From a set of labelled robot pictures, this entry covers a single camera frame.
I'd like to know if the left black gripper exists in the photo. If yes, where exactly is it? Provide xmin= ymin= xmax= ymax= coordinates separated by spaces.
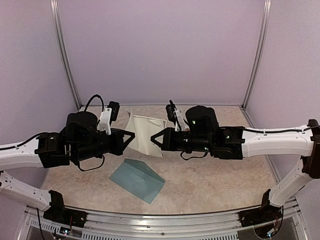
xmin=73 ymin=128 xmax=135 ymax=163

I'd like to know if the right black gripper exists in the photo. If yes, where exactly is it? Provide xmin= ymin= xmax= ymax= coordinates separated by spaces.
xmin=150 ymin=127 xmax=213 ymax=153

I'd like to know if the ornate bordered letter sheet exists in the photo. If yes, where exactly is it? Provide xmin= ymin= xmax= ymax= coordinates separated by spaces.
xmin=125 ymin=110 xmax=167 ymax=158

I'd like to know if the teal paper envelope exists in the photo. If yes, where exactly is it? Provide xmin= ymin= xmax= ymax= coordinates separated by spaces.
xmin=109 ymin=158 xmax=165 ymax=204

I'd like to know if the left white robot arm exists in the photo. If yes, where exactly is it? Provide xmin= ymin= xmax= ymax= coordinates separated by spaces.
xmin=0 ymin=109 xmax=135 ymax=223

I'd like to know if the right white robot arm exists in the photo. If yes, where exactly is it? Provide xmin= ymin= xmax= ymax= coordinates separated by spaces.
xmin=150 ymin=103 xmax=320 ymax=222

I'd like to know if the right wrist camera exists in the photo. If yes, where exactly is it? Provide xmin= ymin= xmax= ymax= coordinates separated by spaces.
xmin=165 ymin=100 xmax=188 ymax=132

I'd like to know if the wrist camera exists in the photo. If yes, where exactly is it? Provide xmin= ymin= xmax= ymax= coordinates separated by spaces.
xmin=97 ymin=101 xmax=120 ymax=135
xmin=165 ymin=100 xmax=188 ymax=132

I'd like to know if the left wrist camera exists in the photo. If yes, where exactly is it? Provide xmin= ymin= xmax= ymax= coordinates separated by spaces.
xmin=97 ymin=101 xmax=120 ymax=135

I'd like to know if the front aluminium rail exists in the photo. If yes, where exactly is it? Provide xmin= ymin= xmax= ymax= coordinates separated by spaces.
xmin=17 ymin=198 xmax=310 ymax=240

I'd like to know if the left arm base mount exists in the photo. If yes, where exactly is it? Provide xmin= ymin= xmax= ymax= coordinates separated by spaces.
xmin=43 ymin=190 xmax=88 ymax=228

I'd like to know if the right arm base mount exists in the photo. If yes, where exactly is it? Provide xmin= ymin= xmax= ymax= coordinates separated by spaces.
xmin=238 ymin=189 xmax=283 ymax=227

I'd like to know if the left aluminium frame post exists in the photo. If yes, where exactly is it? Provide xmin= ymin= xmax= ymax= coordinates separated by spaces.
xmin=49 ymin=0 xmax=82 ymax=110

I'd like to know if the aluminium frame post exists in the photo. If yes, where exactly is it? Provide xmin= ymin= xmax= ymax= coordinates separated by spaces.
xmin=49 ymin=0 xmax=82 ymax=110
xmin=241 ymin=0 xmax=272 ymax=112

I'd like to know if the right aluminium frame post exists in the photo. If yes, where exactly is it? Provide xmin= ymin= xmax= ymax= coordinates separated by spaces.
xmin=241 ymin=0 xmax=272 ymax=112

